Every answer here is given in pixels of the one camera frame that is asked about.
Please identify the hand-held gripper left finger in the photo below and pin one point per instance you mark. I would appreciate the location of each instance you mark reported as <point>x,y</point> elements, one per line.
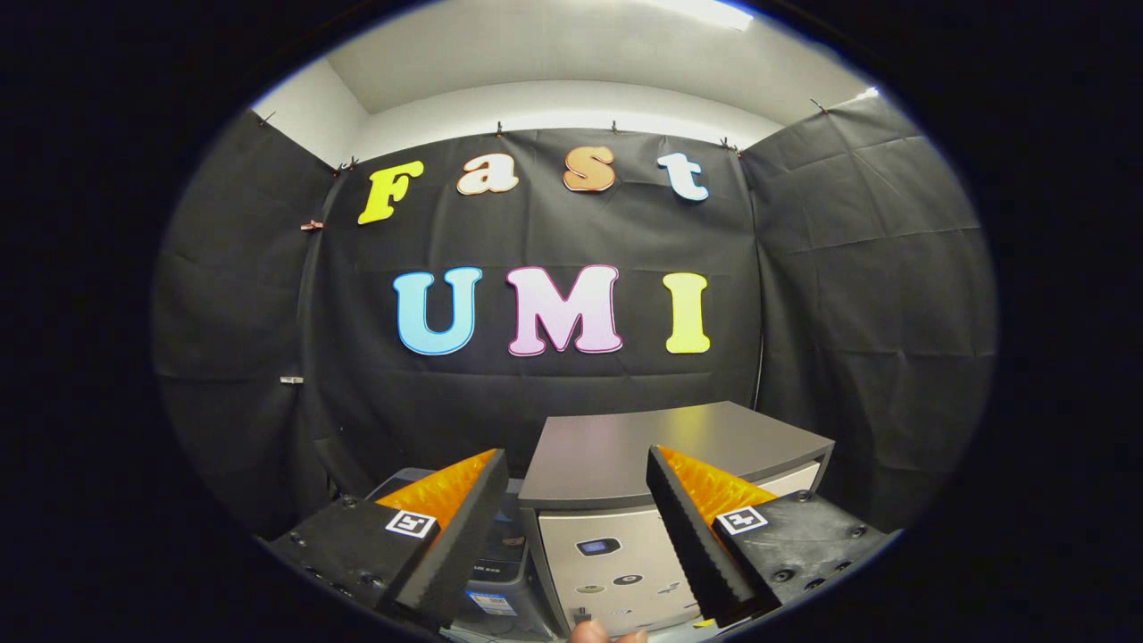
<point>455,549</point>

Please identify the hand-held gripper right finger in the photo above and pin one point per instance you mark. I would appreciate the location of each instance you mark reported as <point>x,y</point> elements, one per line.
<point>696,536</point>

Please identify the grey beige cabinet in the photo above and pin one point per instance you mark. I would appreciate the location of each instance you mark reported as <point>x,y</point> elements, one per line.
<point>607,455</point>

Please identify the black backdrop cloth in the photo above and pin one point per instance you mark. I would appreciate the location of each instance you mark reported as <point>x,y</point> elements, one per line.
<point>554,384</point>

